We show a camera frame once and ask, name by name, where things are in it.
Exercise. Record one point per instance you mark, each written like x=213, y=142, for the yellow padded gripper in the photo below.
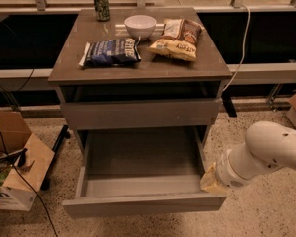
x=227, y=176

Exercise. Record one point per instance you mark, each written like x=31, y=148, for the grey drawer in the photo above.
x=116, y=115
x=142, y=171

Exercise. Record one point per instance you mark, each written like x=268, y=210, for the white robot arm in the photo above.
x=268, y=147

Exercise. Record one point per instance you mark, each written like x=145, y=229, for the grey drawer cabinet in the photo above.
x=154, y=78

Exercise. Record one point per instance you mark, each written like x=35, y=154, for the grey top drawer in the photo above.
x=116, y=115

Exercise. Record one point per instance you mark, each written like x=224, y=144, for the black stand leg right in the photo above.
x=228, y=105

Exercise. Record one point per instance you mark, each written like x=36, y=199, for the black stand leg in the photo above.
x=64, y=134
x=228, y=105

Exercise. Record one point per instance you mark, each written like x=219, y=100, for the yellow brown chip bag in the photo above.
x=178, y=40

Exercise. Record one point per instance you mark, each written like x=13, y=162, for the black stand leg left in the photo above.
x=64, y=134

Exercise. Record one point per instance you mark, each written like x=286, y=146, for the blue chip bag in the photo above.
x=111, y=52

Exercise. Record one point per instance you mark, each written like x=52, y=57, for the white bowl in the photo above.
x=140, y=27

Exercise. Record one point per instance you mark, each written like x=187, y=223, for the open cardboard box left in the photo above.
x=24, y=161

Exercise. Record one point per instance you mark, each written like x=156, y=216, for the green drink can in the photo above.
x=102, y=10

